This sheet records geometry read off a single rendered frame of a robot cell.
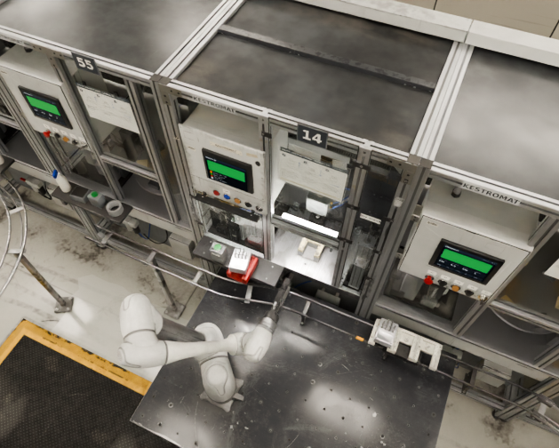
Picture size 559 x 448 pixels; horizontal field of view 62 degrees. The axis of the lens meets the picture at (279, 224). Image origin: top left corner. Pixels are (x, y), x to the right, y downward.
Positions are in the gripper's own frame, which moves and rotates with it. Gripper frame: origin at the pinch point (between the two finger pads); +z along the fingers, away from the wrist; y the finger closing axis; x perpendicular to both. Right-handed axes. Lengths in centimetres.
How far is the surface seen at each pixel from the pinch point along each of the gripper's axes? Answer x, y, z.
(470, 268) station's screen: -75, 46, 18
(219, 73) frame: 49, 88, 39
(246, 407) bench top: -1, -44, -53
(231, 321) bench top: 29, -44, -14
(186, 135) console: 59, 65, 20
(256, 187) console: 25, 46, 20
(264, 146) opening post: 21, 72, 23
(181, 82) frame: 59, 91, 26
